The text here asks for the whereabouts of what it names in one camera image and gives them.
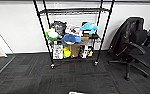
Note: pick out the small brown cardboard box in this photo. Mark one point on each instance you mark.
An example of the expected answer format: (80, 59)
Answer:
(91, 37)

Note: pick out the black office chair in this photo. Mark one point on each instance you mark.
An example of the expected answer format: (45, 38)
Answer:
(131, 33)

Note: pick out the tall brown box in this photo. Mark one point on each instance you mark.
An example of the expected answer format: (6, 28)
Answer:
(75, 50)

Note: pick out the white and black package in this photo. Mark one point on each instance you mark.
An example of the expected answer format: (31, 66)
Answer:
(85, 51)

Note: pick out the yellow green toy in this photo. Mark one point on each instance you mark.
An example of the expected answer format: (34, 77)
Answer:
(67, 52)

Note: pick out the black bag with grey print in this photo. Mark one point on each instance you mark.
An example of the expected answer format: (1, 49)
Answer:
(59, 27)

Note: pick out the blue cap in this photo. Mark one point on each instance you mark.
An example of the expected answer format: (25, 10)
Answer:
(71, 38)

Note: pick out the white printed package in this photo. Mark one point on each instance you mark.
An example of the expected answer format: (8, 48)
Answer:
(57, 51)

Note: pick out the green and white round toy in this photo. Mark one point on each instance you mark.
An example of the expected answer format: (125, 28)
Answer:
(52, 35)

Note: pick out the light blue plush toy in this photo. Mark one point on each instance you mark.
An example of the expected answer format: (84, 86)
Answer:
(89, 27)

